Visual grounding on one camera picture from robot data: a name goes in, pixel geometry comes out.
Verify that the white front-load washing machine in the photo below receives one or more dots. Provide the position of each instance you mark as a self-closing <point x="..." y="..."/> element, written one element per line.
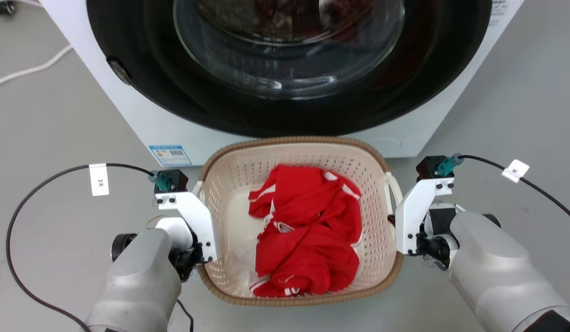
<point x="142" y="124"/>

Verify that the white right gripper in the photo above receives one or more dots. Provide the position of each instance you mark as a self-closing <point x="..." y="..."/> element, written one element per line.
<point x="412" y="216"/>

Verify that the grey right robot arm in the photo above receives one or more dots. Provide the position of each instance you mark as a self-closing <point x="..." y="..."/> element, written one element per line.
<point x="492" y="267"/>

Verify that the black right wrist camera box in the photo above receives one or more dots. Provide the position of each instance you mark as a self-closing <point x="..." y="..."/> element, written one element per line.
<point x="431" y="166"/>

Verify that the beige plastic laundry basket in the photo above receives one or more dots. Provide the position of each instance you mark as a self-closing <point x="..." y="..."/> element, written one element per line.
<point x="229" y="184"/>

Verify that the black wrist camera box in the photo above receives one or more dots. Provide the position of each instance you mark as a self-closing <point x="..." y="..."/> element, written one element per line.
<point x="431" y="166"/>
<point x="173" y="180"/>

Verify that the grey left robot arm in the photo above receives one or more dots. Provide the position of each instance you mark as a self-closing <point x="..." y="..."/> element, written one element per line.
<point x="142" y="281"/>

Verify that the white translucent cloth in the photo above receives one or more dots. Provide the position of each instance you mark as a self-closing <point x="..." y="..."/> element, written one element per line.
<point x="239" y="269"/>

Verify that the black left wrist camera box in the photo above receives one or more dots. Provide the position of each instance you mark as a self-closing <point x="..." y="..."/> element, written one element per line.
<point x="173" y="180"/>

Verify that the red garment with white stripes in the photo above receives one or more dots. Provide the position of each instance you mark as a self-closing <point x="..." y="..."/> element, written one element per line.
<point x="308" y="230"/>

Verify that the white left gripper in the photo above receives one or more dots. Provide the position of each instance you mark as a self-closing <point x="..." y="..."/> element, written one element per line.
<point x="197" y="219"/>

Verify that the black round washer door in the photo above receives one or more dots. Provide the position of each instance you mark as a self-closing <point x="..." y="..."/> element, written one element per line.
<point x="174" y="87"/>

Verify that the blue energy label sticker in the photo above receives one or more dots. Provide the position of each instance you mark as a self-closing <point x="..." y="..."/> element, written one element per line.
<point x="170" y="155"/>

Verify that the dark object on floor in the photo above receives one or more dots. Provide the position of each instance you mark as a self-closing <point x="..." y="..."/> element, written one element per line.
<point x="3" y="6"/>

